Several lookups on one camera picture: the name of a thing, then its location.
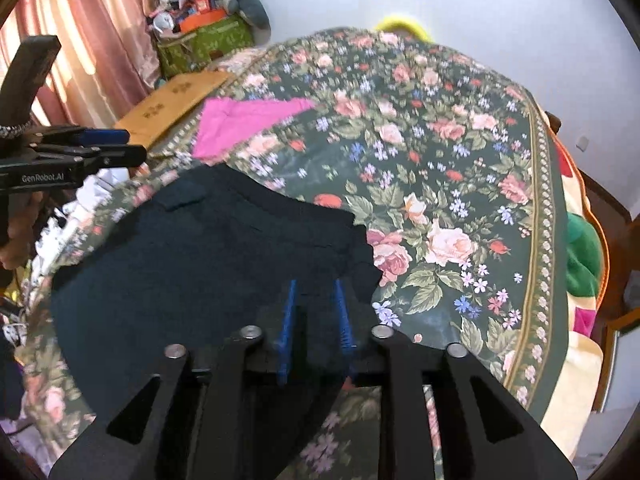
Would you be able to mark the person left hand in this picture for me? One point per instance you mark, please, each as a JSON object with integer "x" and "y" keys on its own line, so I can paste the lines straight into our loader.
{"x": 21, "y": 235}

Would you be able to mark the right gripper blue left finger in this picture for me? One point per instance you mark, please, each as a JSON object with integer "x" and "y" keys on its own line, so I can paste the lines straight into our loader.
{"x": 225, "y": 414}

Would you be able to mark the floral green bedspread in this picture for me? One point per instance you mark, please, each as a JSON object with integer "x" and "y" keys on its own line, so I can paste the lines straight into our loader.
{"x": 447, "y": 164}

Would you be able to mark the yellow fleece blanket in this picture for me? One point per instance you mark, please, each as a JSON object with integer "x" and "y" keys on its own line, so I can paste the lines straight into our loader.
{"x": 586, "y": 272}

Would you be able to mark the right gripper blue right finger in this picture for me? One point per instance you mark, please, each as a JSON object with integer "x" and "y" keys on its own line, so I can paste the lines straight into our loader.
{"x": 441, "y": 410}

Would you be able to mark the yellow foam headboard arch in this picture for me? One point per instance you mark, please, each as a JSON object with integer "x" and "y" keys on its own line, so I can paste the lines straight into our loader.
{"x": 408, "y": 26}

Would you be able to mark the bamboo lap desk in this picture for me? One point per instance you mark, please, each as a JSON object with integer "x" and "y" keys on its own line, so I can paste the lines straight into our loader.
{"x": 150, "y": 119}

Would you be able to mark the black pants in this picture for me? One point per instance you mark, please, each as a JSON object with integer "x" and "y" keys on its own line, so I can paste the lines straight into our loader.
{"x": 197, "y": 262}

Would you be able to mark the orange box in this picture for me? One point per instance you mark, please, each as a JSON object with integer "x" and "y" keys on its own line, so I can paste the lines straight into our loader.
{"x": 197, "y": 20}

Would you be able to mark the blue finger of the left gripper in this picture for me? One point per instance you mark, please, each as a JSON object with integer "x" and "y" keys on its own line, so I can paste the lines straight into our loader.
{"x": 108, "y": 156}
{"x": 102, "y": 136}

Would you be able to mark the pink striped curtain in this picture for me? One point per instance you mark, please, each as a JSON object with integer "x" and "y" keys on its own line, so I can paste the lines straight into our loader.
{"x": 107, "y": 63}

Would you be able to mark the green fabric storage bin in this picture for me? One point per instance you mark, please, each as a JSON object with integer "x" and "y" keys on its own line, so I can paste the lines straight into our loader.
{"x": 194, "y": 51}

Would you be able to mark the pink folded cloth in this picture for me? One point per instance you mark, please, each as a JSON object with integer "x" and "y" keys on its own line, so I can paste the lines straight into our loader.
{"x": 225, "y": 122}

